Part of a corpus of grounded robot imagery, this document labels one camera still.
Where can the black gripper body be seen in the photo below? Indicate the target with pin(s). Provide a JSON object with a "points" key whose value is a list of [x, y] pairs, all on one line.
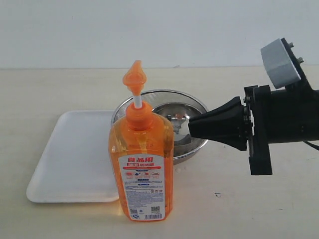
{"points": [[256, 98]]}

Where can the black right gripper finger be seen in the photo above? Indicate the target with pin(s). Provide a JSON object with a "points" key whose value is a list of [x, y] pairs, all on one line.
{"points": [[227, 124]]}

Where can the orange dish soap pump bottle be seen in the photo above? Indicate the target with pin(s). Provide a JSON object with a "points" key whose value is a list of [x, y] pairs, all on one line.
{"points": [[140, 148]]}

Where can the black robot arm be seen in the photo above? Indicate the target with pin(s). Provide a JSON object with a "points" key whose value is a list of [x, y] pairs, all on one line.
{"points": [[292, 114]]}

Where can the small stainless steel bowl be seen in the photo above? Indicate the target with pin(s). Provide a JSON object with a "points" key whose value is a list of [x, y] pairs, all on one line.
{"points": [[179, 115]]}

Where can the steel mesh colander bowl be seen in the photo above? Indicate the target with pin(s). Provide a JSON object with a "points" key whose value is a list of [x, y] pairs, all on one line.
{"points": [[155, 98]]}

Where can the white rectangular plastic tray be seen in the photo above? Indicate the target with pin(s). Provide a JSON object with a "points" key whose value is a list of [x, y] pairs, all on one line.
{"points": [[75, 166]]}

